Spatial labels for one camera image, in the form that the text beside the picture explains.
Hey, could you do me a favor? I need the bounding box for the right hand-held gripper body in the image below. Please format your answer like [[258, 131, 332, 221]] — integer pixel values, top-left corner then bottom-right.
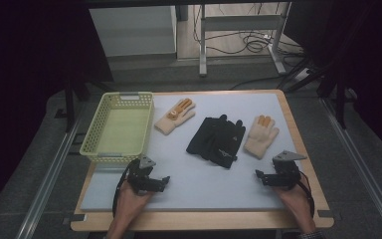
[[272, 149, 308, 191]]

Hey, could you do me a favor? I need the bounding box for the black glove with white logo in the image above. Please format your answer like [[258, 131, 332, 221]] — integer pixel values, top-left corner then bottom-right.
[[208, 114, 247, 169]]

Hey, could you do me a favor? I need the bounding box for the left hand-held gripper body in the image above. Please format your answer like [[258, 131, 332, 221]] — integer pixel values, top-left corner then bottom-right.
[[125, 154, 157, 194]]

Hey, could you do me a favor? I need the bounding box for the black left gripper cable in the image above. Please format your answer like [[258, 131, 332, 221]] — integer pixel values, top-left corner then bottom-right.
[[111, 161, 135, 218]]

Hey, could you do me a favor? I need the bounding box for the beige knit glove with bear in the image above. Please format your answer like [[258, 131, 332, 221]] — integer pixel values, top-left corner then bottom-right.
[[154, 98, 197, 136]]

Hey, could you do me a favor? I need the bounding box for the person's left hand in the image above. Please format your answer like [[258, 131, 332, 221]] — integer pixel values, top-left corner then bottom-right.
[[113, 181, 154, 221]]

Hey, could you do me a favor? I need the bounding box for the white cabinet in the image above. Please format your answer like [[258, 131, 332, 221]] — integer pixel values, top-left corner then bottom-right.
[[89, 5, 178, 58]]

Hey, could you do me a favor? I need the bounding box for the black stand leg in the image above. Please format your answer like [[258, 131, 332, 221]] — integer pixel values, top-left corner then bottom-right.
[[63, 79, 77, 133], [335, 78, 348, 129]]

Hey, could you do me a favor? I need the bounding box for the aluminium floor rail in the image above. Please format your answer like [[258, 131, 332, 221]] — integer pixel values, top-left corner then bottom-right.
[[320, 97, 382, 238], [15, 111, 87, 239]]

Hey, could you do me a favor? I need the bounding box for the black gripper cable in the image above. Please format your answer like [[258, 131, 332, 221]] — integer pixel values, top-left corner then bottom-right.
[[111, 161, 135, 218], [298, 170, 316, 218]]

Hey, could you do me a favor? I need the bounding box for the light green plastic basket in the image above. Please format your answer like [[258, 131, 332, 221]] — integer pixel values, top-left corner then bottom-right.
[[79, 92, 155, 164]]

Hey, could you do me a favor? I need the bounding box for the person's right hand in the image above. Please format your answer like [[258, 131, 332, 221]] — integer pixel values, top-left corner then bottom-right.
[[273, 183, 313, 224]]

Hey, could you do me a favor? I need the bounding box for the light blue table mat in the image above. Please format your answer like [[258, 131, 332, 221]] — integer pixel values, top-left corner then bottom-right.
[[80, 93, 300, 212]]

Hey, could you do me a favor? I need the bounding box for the bundle of black floor cables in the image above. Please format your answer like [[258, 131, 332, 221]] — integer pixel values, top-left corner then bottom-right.
[[192, 3, 307, 58]]

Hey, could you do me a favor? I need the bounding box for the dark curtain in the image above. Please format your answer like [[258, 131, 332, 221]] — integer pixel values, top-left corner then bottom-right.
[[283, 0, 382, 163], [0, 0, 113, 220]]

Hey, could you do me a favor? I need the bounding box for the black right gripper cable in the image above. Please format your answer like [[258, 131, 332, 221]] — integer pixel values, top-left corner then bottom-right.
[[298, 170, 316, 218]]

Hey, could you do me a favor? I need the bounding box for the white metal desk frame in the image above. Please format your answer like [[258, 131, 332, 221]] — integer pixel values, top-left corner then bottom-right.
[[198, 2, 292, 78]]

